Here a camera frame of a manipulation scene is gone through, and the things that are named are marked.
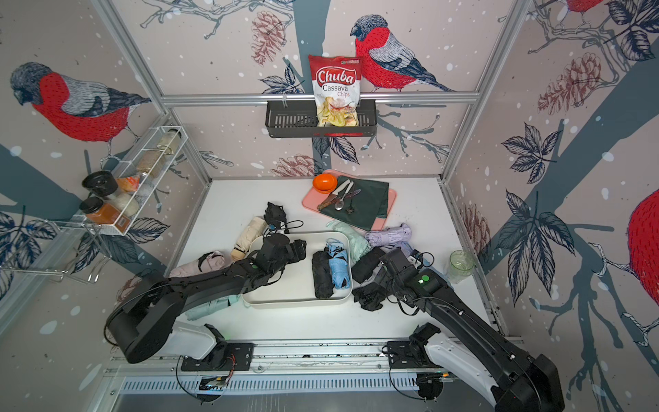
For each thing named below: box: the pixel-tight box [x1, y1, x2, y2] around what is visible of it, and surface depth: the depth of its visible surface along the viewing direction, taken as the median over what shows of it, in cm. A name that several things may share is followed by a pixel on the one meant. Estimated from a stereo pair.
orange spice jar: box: [78, 196, 132, 233], surface depth 62 cm
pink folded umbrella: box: [169, 250, 226, 278], surface depth 90 cm
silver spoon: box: [334, 180, 355, 212], surface depth 113 cm
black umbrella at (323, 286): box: [311, 250, 335, 299], surface depth 87 cm
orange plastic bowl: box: [312, 173, 338, 194], surface depth 116 cm
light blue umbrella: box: [326, 237, 351, 290], surface depth 90 cm
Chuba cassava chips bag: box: [308, 54, 363, 128], surface depth 85 cm
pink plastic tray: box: [302, 169, 398, 231], surface depth 115 cm
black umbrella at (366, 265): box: [350, 246, 386, 285], surface depth 91 cm
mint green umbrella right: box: [326, 220, 372, 265], surface depth 95 cm
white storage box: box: [241, 231, 353, 308], surface depth 86 cm
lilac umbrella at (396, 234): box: [365, 222, 412, 248], surface depth 97 cm
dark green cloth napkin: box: [320, 175, 390, 231], surface depth 113 cm
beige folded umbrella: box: [230, 216, 268, 262], surface depth 99 cm
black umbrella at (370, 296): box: [351, 282, 388, 312], surface depth 82 cm
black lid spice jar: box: [81, 169, 119, 196], surface depth 63 cm
